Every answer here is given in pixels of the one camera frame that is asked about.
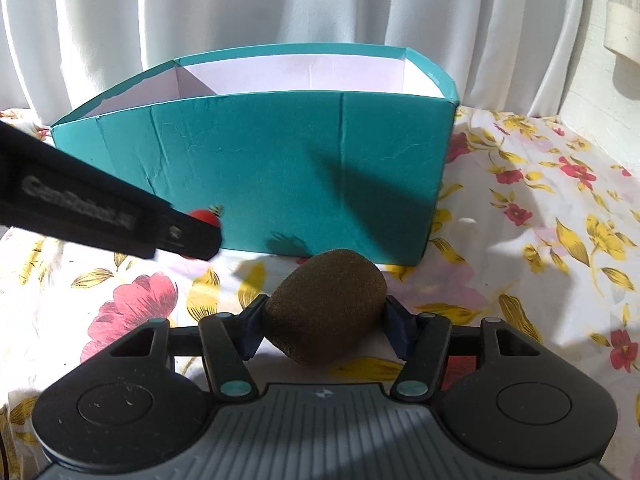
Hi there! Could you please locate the red cherry tomato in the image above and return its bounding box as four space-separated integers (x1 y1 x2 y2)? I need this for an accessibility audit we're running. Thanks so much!
188 208 222 260

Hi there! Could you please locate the brown kiwi fruit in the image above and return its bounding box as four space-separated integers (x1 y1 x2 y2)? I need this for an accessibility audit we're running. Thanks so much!
260 249 387 366

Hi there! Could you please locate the teal cardboard box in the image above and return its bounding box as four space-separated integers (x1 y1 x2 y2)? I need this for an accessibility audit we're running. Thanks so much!
52 44 459 266

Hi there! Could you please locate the floral bed sheet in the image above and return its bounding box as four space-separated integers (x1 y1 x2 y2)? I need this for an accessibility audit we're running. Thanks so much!
1 107 639 479

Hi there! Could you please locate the white curtain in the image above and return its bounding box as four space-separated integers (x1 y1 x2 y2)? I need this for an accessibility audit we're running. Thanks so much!
1 0 584 122

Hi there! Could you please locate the white wall pipe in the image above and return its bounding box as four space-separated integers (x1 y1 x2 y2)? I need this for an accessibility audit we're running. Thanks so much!
604 0 640 64

